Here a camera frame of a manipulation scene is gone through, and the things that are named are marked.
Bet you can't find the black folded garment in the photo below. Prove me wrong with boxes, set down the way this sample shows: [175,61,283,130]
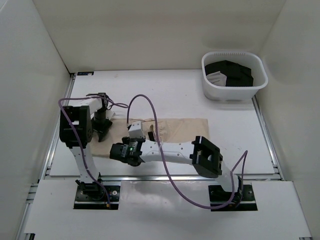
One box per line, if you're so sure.
[204,60,254,87]

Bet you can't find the beige trousers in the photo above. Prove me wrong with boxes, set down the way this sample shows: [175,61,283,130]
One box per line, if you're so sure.
[89,118,210,158]

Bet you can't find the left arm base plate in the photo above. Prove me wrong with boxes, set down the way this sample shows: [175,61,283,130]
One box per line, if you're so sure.
[73,180,121,210]

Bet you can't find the small label sticker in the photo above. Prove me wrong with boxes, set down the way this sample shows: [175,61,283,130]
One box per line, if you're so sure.
[77,71,94,76]

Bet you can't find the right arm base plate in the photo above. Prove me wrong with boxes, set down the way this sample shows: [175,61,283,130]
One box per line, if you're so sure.
[208,182,258,212]

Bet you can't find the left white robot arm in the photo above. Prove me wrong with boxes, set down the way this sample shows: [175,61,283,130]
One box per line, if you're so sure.
[58,92,112,206]

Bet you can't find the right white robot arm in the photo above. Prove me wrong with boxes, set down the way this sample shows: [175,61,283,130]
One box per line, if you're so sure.
[109,130,243,200]

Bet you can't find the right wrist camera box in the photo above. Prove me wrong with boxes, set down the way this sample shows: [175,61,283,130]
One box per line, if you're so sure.
[127,121,146,139]

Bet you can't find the white plastic basket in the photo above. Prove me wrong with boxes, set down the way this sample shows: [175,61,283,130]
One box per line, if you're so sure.
[201,51,269,101]

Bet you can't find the white folded garment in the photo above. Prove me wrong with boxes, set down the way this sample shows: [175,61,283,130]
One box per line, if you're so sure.
[206,71,227,87]

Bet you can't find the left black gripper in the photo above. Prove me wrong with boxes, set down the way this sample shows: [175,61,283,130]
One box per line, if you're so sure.
[91,109,113,141]

